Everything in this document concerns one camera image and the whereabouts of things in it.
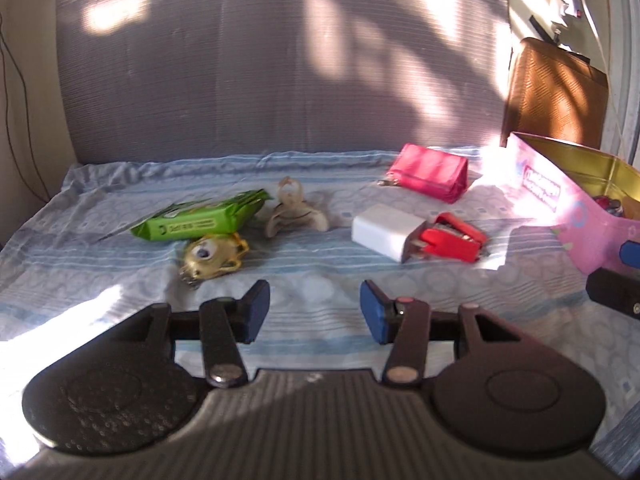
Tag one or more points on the pink zip wallet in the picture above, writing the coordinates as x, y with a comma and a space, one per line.
430, 170

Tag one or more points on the blue patterned bed sheet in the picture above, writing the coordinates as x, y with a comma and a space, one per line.
310, 270

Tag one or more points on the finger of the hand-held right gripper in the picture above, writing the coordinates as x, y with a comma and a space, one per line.
615, 292
631, 252

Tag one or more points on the white charger adapter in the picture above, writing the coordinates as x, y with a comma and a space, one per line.
382, 230

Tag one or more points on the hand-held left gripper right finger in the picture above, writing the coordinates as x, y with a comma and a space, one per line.
372, 311

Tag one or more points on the brown woven chair back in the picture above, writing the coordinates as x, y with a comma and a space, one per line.
550, 95

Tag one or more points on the white door frame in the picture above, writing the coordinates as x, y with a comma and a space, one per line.
631, 85

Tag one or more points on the pink tin box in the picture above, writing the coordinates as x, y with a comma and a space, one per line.
585, 225

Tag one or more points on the red stapler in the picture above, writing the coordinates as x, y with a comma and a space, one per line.
450, 240

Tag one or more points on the beige hair claw clip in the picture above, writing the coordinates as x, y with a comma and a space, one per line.
290, 212

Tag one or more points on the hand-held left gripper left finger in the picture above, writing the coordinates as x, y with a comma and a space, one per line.
257, 306

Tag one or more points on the grey ribbed headboard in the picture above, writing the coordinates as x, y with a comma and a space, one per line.
250, 60

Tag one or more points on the white wall plug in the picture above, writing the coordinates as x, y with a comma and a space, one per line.
571, 5

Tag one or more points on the green snack packet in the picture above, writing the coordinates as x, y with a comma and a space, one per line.
200, 217

